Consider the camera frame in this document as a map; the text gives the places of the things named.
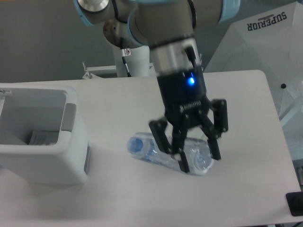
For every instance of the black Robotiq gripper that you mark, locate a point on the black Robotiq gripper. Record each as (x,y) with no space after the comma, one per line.
(184,93)

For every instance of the clear crushed plastic bottle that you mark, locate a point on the clear crushed plastic bottle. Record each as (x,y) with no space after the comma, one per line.
(142,146)

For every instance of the silver and grey robot arm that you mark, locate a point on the silver and grey robot arm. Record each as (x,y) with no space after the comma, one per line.
(166,27)

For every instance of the white plastic trash can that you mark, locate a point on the white plastic trash can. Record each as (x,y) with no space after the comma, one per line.
(43,138)

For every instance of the white Superior umbrella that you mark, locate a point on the white Superior umbrella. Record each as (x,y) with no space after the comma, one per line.
(271,42)

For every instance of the black device at table edge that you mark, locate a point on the black device at table edge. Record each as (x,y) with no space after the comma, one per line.
(295,203)

